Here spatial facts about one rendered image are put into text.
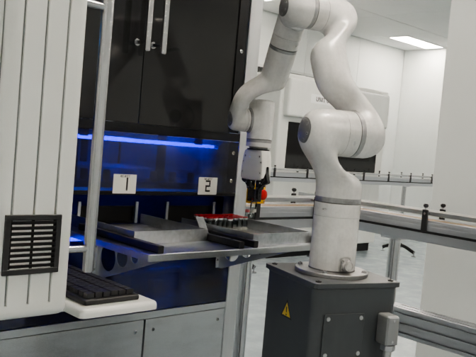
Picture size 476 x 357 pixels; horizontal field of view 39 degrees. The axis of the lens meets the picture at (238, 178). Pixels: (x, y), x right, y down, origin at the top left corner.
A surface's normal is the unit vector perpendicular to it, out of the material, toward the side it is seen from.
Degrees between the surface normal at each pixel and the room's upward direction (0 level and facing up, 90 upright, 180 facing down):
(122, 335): 90
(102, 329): 90
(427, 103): 90
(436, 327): 90
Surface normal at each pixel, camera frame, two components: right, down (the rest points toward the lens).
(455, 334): -0.73, -0.03
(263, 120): 0.25, 0.07
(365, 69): 0.68, 0.10
